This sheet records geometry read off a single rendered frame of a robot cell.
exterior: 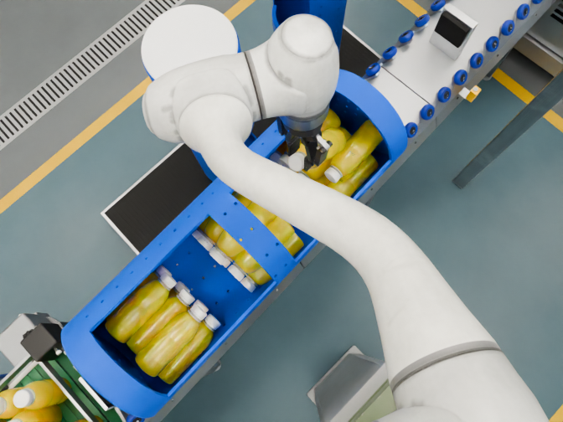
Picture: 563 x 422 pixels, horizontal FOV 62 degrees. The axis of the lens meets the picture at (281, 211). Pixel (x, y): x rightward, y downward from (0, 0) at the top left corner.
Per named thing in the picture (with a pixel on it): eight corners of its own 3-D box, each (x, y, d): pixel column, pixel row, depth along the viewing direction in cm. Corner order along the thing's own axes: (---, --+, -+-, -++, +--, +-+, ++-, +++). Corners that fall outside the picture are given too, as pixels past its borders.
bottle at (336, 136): (323, 124, 116) (286, 144, 104) (348, 128, 112) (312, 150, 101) (323, 149, 119) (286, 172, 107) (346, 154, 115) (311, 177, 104)
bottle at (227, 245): (283, 217, 109) (234, 268, 106) (271, 210, 115) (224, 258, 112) (266, 198, 106) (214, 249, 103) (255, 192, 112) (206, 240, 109)
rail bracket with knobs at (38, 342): (80, 346, 127) (62, 347, 117) (60, 366, 125) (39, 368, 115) (57, 320, 129) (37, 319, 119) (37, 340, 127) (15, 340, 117)
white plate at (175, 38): (155, 101, 129) (157, 104, 130) (250, 70, 131) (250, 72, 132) (130, 21, 136) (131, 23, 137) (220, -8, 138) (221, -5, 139)
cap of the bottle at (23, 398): (37, 393, 108) (33, 394, 107) (27, 409, 108) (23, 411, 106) (23, 385, 109) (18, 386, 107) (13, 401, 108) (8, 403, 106)
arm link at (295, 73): (324, 57, 78) (248, 77, 77) (330, -10, 63) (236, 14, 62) (343, 113, 75) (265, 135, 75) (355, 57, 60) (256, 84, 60)
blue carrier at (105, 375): (394, 166, 132) (423, 125, 104) (167, 407, 118) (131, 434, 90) (319, 102, 136) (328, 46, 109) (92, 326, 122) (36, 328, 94)
